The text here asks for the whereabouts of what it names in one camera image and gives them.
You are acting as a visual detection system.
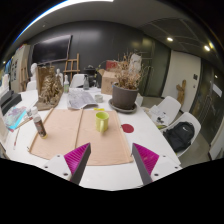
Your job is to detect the wooden figure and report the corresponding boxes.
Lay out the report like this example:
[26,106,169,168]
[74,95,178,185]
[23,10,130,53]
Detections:
[175,79,188,105]

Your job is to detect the printed newspaper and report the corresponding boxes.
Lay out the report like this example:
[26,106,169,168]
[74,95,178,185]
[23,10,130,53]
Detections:
[66,88,99,110]

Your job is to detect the black case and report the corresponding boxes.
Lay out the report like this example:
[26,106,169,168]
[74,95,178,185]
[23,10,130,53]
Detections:
[0,89,23,116]

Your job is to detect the black wall screen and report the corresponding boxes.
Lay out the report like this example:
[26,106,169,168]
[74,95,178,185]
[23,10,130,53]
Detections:
[31,34,73,66]

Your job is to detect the golden relief sculpture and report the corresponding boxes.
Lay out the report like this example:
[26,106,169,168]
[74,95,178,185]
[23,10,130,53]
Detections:
[34,65,64,112]

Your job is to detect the white display panel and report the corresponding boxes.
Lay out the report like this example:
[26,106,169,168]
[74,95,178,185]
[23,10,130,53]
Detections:
[9,44,31,94]

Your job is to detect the beige wooden board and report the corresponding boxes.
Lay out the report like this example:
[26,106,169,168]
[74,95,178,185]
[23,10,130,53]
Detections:
[28,108,135,167]

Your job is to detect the small white plaster figure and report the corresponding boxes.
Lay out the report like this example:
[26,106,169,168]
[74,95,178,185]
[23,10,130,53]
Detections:
[55,68,64,86]

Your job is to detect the stack of papers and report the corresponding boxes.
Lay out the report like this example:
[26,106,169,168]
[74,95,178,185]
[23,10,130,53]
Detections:
[148,104,171,127]

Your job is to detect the long ceiling light strip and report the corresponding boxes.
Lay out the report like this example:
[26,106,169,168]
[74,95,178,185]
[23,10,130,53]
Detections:
[13,0,114,44]

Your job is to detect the white chair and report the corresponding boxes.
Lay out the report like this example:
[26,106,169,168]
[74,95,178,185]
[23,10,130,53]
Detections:
[148,95,182,126]
[69,73,86,89]
[163,111,202,158]

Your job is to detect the brown cardboard box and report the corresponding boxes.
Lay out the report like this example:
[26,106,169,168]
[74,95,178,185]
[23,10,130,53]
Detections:
[97,68,119,96]

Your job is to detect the white bottle with green liquid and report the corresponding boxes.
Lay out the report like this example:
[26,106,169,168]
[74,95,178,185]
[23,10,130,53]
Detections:
[63,74,70,94]

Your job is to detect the wooden easel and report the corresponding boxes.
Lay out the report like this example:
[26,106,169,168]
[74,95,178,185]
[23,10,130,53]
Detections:
[62,53,81,83]

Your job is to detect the yellow-green mug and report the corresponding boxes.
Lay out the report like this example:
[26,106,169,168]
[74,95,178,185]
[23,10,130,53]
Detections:
[95,111,110,135]

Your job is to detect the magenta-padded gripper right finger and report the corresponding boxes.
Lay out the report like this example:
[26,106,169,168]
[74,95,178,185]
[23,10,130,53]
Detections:
[131,142,183,187]

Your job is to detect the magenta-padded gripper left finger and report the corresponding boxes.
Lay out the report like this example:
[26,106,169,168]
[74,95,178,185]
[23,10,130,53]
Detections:
[43,142,92,186]

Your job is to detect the wooden paintbrush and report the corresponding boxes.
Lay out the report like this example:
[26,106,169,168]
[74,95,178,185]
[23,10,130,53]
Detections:
[14,117,34,132]

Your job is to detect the red box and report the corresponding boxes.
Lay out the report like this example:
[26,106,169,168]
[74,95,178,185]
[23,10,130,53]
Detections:
[105,59,118,71]

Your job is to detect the flat round red coaster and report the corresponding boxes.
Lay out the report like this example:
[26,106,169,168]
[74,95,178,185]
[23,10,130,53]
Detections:
[120,123,135,134]

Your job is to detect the ceiling spot lights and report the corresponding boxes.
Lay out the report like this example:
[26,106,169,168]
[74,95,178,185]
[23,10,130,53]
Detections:
[166,36,214,52]

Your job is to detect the black backpack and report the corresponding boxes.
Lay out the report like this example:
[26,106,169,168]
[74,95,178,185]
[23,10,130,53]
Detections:
[162,121,195,153]

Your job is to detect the dried plant in grey pot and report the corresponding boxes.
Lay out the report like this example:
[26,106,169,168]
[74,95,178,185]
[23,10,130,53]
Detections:
[111,51,151,110]

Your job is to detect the white plaster bust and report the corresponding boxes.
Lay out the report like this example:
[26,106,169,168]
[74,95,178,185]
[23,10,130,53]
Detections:
[25,62,39,92]

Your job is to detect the clear white-capped drink bottle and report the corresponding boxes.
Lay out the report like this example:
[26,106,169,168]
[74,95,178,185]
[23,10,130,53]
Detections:
[31,105,49,140]

